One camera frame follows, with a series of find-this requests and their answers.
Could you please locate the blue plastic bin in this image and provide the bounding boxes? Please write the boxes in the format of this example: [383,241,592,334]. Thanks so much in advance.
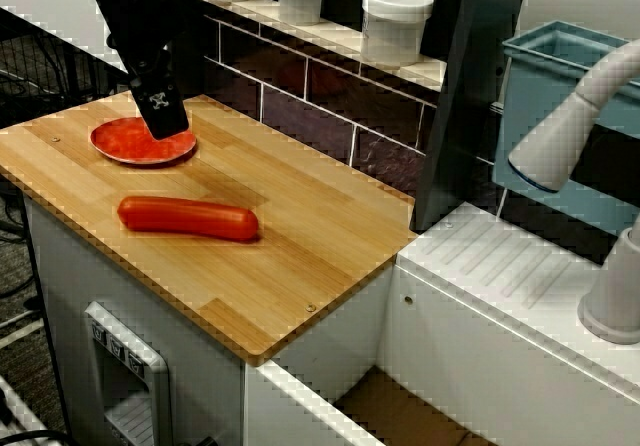
[491,20,640,238]

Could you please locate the red toy sausage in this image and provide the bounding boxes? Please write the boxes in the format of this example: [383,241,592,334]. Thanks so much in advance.
[117,195,260,242]

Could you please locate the brown cardboard sheet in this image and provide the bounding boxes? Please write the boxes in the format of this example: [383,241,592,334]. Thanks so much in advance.
[333,368,502,446]

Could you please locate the black cable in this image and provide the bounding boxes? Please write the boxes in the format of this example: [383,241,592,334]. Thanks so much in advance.
[0,193,31,300]
[0,429,69,446]

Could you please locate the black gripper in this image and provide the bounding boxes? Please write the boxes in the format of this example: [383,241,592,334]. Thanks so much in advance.
[106,29,191,141]

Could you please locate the grey toy faucet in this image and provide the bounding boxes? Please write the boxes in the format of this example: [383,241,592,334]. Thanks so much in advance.
[507,38,640,346]

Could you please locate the dark tiled backsplash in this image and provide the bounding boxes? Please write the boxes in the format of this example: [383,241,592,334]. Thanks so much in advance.
[202,13,441,200]

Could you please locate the black upright panel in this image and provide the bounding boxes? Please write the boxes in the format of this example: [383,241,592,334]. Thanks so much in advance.
[409,0,532,233]

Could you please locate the red round plate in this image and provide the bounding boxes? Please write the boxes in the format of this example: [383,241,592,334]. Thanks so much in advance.
[89,117,198,166]

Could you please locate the grey toy dishwasher panel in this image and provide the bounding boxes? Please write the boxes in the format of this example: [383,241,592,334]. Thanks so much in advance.
[83,300,174,446]

